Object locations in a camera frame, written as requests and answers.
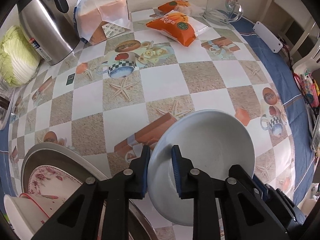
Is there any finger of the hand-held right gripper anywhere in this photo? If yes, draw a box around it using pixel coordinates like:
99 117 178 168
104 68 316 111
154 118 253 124
252 182 278 207

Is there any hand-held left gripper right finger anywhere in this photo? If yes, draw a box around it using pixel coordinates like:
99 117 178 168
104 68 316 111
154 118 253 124
171 145 290 240

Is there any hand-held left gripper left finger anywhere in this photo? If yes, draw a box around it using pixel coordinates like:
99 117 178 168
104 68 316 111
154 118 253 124
31 145 151 240

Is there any small white plate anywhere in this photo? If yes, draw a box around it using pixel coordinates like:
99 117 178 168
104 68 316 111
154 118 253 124
147 109 255 227

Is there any stainless steel basin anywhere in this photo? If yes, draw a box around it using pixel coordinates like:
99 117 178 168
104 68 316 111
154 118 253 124
20 142 158 240

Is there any pink floral round plate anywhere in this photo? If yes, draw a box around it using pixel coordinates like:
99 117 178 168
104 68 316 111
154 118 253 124
27 165 84 198

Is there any strawberry print bowl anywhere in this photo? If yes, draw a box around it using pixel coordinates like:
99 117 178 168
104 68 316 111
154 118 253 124
19 192 75 220

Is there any white square bowl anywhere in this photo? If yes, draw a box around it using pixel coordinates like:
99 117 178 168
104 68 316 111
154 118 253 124
4 194 48 233

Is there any colourful trinket bundle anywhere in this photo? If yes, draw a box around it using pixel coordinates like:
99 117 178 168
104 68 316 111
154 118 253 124
294 72 320 108

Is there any blue tablecloth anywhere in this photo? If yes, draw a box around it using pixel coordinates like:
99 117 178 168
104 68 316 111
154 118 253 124
0 15 315 205

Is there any white carved chair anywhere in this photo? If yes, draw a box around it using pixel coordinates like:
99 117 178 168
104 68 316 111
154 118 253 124
291 52 320 73

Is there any printed paper leaflet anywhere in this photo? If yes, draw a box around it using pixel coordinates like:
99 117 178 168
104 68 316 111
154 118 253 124
101 22 125 39

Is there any large orange snack packet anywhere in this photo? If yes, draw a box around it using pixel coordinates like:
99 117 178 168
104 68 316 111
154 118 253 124
146 9 208 47

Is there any white oval tray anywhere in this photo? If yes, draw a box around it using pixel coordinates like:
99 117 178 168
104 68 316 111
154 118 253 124
0 79 17 130

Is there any white power strip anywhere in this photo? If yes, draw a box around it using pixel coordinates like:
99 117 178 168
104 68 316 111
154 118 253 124
252 21 283 53

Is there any bagged bread loaf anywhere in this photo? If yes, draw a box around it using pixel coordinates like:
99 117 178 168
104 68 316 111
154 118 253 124
64 0 133 46

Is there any small orange snack packet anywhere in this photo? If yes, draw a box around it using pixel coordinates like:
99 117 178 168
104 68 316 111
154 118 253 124
157 0 200 14

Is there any clear glass mug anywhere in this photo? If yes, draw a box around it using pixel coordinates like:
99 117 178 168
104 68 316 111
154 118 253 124
202 0 244 26

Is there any stainless steel thermos jug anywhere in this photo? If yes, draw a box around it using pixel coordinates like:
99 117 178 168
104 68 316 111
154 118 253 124
16 0 82 66

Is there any napa cabbage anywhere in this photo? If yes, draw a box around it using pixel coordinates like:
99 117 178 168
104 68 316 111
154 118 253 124
0 26 41 87

